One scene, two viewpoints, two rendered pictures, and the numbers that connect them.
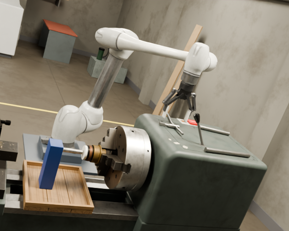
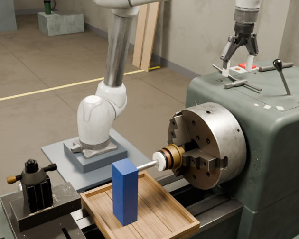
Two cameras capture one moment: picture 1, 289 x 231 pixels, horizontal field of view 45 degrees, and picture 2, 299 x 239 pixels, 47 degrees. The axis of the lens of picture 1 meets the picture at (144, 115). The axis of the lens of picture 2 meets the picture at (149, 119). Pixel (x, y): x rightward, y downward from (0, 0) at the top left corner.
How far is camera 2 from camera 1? 65 cm
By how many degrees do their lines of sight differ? 14
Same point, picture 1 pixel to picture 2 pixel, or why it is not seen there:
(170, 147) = (267, 117)
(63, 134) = (96, 135)
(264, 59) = not seen: outside the picture
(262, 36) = not seen: outside the picture
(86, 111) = (108, 95)
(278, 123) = (284, 22)
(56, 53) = not seen: outside the picture
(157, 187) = (265, 170)
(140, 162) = (236, 149)
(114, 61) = (124, 22)
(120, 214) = (226, 214)
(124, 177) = (223, 174)
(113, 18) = not seen: outside the picture
